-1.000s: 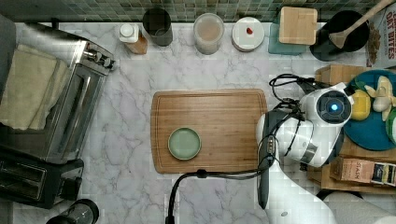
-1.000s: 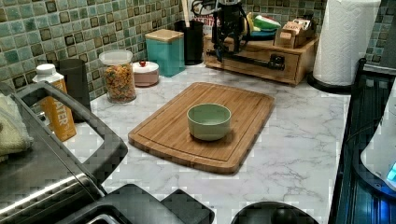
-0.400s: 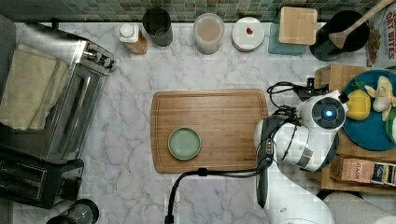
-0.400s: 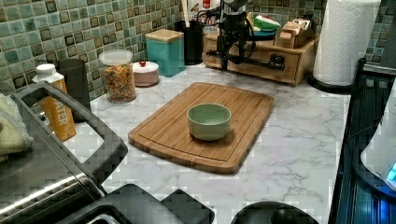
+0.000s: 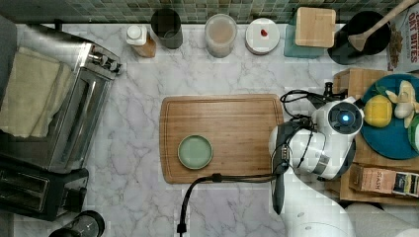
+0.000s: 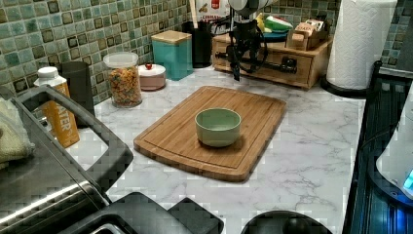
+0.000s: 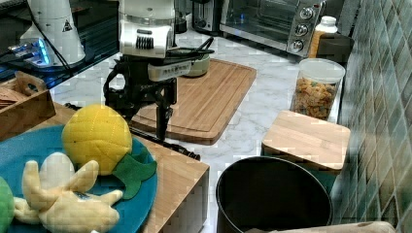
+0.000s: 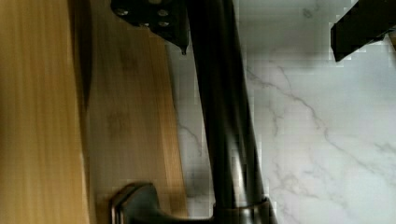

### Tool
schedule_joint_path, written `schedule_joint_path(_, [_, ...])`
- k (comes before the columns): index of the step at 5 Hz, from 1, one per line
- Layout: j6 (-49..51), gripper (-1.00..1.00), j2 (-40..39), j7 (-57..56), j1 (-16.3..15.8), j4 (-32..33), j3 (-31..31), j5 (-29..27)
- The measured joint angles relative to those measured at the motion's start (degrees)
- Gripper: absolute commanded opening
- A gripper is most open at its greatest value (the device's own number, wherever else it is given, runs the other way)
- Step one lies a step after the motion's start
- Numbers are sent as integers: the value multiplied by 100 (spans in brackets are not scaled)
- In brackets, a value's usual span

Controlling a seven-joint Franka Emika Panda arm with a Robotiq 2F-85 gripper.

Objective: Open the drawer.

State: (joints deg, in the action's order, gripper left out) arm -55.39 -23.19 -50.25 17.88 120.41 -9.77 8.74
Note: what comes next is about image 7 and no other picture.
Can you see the teal canister with wooden lid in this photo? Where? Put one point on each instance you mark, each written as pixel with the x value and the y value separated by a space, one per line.
pixel 317 145

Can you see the silver toaster oven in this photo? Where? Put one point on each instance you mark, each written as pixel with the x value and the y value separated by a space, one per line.
pixel 281 24

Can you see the orange water bottle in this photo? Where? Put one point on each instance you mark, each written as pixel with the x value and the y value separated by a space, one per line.
pixel 326 25

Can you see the wooden tea bag holder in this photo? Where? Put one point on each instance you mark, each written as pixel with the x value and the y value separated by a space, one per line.
pixel 25 103

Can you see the green ceramic bowl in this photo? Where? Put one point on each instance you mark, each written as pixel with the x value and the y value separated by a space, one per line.
pixel 200 67

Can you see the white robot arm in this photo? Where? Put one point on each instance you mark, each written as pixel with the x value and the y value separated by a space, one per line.
pixel 146 29

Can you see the dark grey cup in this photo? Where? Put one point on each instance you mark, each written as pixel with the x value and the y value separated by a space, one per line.
pixel 335 47

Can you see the yellow plush pineapple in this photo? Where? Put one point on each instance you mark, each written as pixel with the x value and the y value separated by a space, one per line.
pixel 97 132

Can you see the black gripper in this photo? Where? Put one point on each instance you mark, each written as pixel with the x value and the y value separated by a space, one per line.
pixel 139 91

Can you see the wooden drawer box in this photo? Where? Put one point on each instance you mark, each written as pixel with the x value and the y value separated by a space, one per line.
pixel 181 200

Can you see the plush watermelon slice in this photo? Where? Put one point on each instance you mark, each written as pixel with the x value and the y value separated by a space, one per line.
pixel 7 206

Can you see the teal plate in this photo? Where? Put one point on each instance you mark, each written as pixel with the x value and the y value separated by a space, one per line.
pixel 37 145

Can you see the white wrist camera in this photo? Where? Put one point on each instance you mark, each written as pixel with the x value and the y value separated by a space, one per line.
pixel 165 72

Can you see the plush peeled banana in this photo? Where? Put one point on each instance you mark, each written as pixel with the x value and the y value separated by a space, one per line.
pixel 67 208

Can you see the black utensil cup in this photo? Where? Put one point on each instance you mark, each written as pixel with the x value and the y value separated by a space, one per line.
pixel 269 193

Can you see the bamboo cutting board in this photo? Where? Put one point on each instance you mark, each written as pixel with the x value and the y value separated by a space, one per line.
pixel 206 105

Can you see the glass jar of cereal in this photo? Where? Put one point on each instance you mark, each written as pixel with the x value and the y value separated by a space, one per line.
pixel 316 86

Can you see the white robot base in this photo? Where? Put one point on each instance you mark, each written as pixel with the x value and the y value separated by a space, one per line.
pixel 52 41

